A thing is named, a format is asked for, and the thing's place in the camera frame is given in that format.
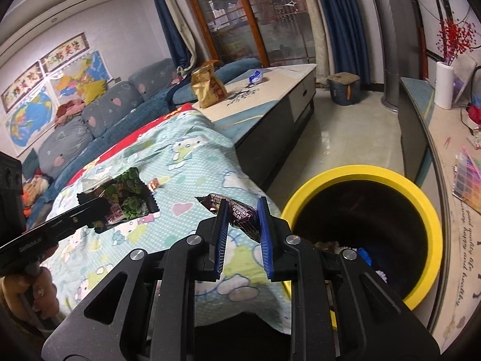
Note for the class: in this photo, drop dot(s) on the stuffed toy pile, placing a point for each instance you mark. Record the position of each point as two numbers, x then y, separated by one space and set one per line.
35 193

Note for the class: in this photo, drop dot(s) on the blue wrapper in bin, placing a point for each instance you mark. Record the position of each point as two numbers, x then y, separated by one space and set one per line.
363 257

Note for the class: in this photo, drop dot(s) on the colourful bead organiser box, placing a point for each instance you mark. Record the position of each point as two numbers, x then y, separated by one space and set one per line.
469 176

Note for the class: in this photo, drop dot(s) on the blue curtain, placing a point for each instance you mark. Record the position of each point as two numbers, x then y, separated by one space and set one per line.
169 18
338 26

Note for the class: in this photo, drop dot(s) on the yellow cushion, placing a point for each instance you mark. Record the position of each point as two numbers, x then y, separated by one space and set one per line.
94 90

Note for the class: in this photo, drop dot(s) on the clear plastic wrapper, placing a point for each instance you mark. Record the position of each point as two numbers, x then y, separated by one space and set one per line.
94 185

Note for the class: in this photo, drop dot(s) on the blue foil wrapper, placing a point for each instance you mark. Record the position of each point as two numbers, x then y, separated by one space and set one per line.
255 77

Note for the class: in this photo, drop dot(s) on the green patterned snack bag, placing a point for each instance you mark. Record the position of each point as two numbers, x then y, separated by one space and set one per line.
131 203

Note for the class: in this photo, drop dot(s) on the person's left hand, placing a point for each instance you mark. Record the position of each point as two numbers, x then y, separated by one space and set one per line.
37 289

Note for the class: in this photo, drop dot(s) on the white ribbed vase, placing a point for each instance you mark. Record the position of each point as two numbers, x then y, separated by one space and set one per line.
444 86

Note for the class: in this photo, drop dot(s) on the white canvas board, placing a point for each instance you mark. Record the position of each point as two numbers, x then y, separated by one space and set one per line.
466 79

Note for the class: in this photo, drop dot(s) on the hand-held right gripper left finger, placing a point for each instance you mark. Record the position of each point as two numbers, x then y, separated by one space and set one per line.
221 237

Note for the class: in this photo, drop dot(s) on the wooden-framed glass door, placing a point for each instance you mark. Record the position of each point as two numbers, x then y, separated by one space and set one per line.
255 15

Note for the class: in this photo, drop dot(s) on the cartoon printed blanket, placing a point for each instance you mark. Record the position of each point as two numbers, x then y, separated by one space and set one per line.
210 158

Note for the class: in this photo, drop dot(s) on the framed embroidery picture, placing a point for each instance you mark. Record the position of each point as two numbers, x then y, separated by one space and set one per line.
18 86
64 50

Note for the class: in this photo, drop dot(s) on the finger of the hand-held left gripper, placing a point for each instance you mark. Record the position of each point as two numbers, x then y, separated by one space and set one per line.
79 216

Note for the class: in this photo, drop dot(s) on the blue stool with brown top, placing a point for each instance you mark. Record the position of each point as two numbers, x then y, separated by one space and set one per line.
344 90

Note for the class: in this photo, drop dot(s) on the grey coffee table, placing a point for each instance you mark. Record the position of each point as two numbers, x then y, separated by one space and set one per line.
263 101

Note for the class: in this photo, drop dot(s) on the dark purple snack wrapper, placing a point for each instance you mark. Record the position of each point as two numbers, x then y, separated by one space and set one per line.
240 210

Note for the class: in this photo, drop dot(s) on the small brown candy wrapper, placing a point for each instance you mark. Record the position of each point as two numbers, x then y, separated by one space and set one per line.
155 185

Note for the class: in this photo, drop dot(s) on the brown paper bag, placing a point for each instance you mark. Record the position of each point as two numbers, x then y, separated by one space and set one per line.
208 86

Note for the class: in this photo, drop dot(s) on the purple tweezers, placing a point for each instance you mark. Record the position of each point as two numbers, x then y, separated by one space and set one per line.
448 142

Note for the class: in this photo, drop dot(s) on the printed cabinet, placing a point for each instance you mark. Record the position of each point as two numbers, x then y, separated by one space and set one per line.
447 233

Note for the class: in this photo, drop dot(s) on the world map poster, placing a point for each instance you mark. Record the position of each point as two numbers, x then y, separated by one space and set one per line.
30 120

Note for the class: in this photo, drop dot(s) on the blue sofa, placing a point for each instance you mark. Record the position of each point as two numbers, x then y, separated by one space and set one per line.
158 112

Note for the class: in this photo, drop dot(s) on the country map poster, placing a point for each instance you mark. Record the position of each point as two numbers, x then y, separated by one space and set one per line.
80 73

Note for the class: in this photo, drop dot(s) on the grey heart-print sofa cushion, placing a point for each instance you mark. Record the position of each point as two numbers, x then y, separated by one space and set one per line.
152 79
112 109
65 146

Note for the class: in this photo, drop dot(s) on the red berry branches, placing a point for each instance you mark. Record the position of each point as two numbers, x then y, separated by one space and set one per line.
456 39

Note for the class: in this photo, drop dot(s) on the pile of clothes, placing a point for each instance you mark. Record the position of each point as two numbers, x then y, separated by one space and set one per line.
70 111

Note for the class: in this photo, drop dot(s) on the grey tower air conditioner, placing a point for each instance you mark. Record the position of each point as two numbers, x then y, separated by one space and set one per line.
385 45

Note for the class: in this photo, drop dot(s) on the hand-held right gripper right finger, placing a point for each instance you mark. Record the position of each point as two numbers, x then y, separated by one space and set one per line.
265 240

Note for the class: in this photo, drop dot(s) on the yellow-rimmed black trash bin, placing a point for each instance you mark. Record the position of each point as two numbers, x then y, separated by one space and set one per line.
375 173

